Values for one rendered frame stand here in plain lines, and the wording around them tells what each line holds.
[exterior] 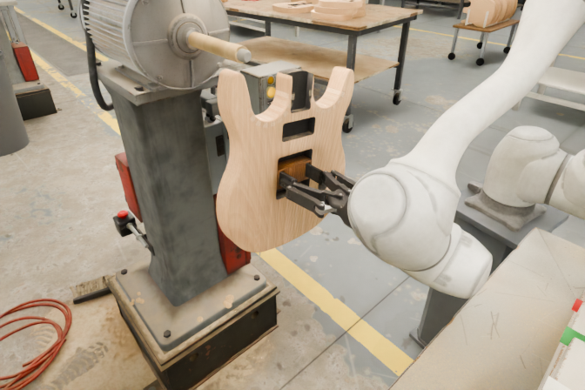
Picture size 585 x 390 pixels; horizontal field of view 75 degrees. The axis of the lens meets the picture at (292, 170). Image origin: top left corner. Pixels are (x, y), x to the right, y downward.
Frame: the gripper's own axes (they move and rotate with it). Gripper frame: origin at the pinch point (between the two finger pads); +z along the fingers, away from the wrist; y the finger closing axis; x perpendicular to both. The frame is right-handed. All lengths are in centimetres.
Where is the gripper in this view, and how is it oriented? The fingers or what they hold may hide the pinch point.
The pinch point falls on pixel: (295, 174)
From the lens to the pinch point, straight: 83.3
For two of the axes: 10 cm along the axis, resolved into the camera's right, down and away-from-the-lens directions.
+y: 7.4, -2.5, 6.2
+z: -6.6, -3.7, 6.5
